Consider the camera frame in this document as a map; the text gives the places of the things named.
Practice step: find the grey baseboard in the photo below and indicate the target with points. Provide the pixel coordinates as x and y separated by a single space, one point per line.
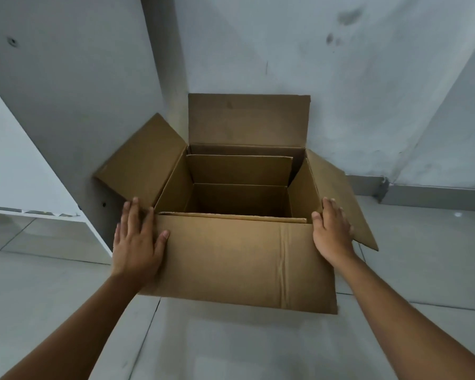
423 195

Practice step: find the person's right forearm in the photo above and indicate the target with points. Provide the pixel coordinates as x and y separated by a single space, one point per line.
403 324

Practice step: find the person's right hand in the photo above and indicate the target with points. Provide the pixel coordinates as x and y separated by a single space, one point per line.
332 237

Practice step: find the large brown cardboard box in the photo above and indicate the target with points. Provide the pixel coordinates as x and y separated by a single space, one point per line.
241 257

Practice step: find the person's right thumb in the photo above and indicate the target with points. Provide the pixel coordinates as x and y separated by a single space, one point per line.
316 224

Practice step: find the person's left thumb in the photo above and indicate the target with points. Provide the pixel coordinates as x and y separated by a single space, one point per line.
162 241

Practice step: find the white cabinet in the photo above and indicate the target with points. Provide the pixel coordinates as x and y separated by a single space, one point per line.
16 174

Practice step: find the person's left middle finger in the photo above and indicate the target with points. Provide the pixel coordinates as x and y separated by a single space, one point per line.
134 215

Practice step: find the person's left little finger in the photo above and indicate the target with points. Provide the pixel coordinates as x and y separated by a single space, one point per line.
118 235

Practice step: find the person's left forearm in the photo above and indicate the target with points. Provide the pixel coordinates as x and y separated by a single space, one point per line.
75 332

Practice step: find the person's left hand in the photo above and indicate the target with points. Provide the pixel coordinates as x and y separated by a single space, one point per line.
136 253

